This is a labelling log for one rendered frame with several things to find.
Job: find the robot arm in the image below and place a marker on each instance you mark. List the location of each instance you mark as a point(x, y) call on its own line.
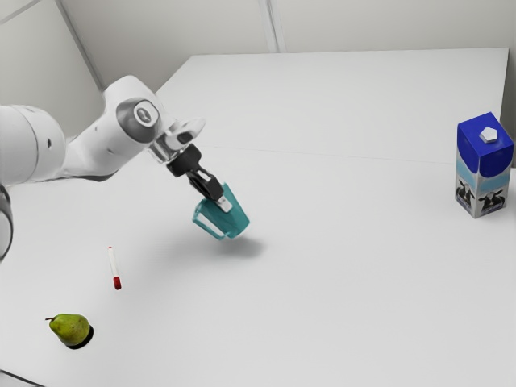
point(101, 137)

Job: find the green pear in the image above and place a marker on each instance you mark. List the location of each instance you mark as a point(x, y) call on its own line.
point(71, 328)

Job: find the white marker with red cap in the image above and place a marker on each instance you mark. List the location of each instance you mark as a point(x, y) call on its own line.
point(114, 267)

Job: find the teal faceted mug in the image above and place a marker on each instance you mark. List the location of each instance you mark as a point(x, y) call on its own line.
point(224, 217)

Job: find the blue milk carton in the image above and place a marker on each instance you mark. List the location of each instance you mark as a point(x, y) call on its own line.
point(483, 169)

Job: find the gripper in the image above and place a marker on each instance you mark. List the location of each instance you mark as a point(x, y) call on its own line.
point(186, 160)

